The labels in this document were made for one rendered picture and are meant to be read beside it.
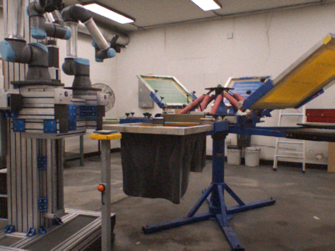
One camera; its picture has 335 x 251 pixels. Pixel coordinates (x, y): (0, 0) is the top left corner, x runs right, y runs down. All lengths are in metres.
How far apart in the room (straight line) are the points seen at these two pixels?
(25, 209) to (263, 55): 5.23
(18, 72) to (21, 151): 0.54
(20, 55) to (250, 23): 5.30
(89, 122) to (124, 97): 5.43
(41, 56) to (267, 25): 5.17
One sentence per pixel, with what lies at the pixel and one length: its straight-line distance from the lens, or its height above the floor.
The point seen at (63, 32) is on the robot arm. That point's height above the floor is 1.52.
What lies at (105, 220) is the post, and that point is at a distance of 1.86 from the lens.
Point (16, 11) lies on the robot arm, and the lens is 2.03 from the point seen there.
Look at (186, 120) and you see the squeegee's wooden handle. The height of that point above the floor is 1.01.
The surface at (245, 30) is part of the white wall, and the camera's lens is 6.67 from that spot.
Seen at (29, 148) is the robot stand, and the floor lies 0.82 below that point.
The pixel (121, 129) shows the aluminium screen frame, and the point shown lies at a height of 0.97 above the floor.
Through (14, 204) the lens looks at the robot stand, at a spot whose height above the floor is 0.42.
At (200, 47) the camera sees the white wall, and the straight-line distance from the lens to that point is 6.91.
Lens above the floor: 1.09
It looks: 3 degrees down
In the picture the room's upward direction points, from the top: straight up
